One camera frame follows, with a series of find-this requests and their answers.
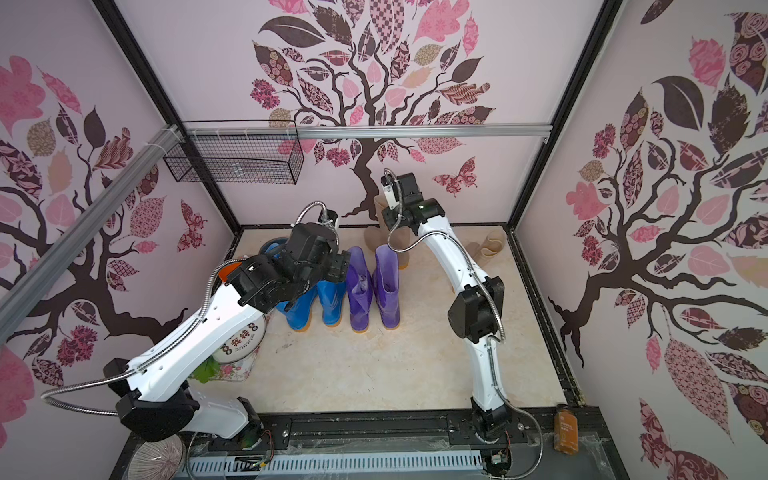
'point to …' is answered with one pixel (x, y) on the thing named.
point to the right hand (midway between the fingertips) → (396, 208)
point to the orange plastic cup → (227, 270)
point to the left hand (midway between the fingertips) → (333, 257)
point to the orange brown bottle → (566, 430)
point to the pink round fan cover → (156, 460)
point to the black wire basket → (237, 151)
